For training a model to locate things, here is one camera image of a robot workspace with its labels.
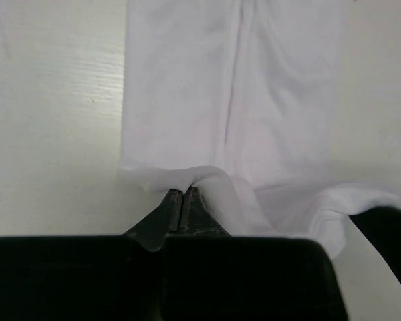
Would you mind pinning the white t shirt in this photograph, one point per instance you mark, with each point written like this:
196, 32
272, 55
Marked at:
235, 98

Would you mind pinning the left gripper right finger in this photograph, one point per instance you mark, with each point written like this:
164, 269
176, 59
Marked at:
209, 275

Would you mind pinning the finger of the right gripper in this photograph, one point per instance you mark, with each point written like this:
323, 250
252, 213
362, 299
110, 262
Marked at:
382, 228

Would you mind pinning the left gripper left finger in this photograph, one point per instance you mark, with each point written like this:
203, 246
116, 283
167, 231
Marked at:
93, 277

